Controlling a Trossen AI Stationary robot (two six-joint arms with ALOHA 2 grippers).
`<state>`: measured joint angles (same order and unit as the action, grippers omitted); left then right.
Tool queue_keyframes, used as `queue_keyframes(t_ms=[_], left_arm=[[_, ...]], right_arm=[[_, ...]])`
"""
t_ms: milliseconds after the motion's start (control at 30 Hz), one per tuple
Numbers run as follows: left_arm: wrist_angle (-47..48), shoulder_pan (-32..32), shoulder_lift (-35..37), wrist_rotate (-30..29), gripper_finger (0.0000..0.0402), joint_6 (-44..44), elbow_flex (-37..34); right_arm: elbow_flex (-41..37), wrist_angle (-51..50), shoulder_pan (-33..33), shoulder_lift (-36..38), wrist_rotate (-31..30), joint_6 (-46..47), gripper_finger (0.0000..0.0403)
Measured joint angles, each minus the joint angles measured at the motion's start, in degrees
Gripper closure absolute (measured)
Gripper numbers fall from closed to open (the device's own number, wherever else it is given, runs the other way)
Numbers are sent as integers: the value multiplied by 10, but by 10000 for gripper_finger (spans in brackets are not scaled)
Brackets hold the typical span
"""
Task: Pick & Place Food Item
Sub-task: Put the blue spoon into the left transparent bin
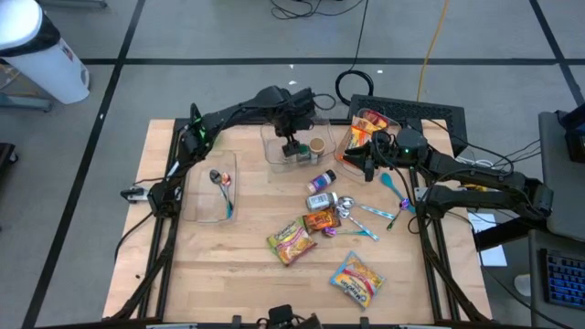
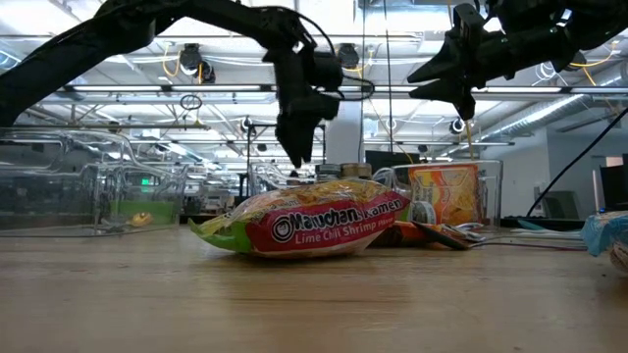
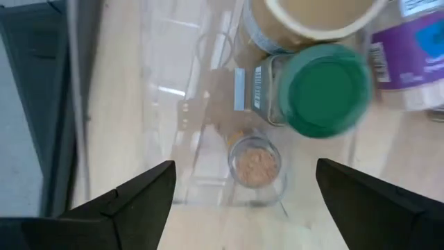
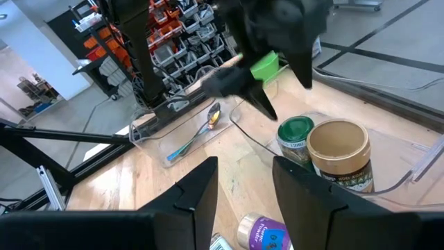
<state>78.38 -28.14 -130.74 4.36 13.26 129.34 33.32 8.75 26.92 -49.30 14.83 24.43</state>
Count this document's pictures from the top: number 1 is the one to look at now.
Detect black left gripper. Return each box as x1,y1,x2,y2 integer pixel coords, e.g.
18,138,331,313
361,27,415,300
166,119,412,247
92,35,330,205
272,87,317,147

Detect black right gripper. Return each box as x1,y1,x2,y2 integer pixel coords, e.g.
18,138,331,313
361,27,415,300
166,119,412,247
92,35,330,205
340,132,399,183

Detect tan lid jar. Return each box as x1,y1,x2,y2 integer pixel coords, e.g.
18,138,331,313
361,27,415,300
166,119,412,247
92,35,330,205
309,136,327,165

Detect silver spoon patterned handle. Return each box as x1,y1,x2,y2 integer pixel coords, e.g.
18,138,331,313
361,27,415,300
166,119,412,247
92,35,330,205
335,206,380,242
337,196,397,221

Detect purple spoon green handle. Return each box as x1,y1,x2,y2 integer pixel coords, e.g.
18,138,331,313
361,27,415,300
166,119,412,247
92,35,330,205
386,197,411,232

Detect orange dark snack packet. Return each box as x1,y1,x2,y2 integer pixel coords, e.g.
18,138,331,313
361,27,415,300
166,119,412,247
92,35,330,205
301,207,343,233

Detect iridescent spoon green handle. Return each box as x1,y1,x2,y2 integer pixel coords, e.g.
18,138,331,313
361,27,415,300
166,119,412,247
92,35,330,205
220,171,235,219

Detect lime chili shrimp ramen packet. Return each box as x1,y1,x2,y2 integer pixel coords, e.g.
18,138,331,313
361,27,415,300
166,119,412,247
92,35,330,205
266,218,319,267

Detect blue ramen packet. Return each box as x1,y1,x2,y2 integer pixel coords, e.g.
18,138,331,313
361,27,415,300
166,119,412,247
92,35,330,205
328,249,387,310

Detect clear plastic bin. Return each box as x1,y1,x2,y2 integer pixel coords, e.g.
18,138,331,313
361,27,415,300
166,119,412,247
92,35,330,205
260,119,338,175
333,107,403,179
182,149,239,225

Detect purple label spice bottle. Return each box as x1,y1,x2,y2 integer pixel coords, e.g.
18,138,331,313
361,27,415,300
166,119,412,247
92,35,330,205
304,169,338,196

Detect black perforated case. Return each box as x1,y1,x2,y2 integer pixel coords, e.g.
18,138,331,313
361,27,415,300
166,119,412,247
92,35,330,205
347,93,470,156

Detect green plastic bowl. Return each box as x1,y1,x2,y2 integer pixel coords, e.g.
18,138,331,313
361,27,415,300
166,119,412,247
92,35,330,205
190,116,219,143

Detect black desk leg bar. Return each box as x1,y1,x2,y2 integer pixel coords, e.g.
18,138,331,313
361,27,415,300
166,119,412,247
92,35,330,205
473,206,548,252

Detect white paper sheet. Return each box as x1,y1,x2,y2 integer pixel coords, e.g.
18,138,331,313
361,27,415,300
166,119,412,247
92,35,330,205
468,212,508,269

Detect grey desk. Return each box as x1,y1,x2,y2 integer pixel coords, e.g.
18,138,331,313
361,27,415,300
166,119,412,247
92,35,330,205
528,111,585,329

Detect black desktop device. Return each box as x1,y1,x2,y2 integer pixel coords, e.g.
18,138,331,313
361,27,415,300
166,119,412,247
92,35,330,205
555,103,585,165

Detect backlit black keyboard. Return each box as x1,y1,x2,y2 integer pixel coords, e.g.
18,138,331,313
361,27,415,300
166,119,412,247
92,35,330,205
541,249,585,312

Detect white trash bin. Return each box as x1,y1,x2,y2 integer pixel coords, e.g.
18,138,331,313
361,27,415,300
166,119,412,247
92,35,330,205
0,0,91,105

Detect grey desk foot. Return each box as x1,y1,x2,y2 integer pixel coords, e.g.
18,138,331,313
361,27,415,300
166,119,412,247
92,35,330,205
38,0,110,9
0,90,54,113

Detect black equipment piece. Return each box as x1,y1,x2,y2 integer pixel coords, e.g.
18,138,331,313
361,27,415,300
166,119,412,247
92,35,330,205
0,142,19,177

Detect purple iridescent spoon teal handle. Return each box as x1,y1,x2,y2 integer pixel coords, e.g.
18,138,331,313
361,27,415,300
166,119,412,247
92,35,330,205
321,226,371,239

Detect black coiled cable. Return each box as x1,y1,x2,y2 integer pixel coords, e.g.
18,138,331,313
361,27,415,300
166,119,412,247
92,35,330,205
335,0,376,107

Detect white cable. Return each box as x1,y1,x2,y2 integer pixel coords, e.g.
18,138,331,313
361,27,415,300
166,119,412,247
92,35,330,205
454,155,493,168

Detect tangled black cables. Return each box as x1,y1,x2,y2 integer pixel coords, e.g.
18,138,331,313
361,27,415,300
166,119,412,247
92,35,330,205
269,0,367,22

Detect yellow cable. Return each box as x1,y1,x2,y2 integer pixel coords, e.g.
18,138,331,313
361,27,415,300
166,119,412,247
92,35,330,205
415,0,452,102

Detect thin black cable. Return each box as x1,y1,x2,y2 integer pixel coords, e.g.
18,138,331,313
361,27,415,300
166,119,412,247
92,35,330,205
113,209,156,261

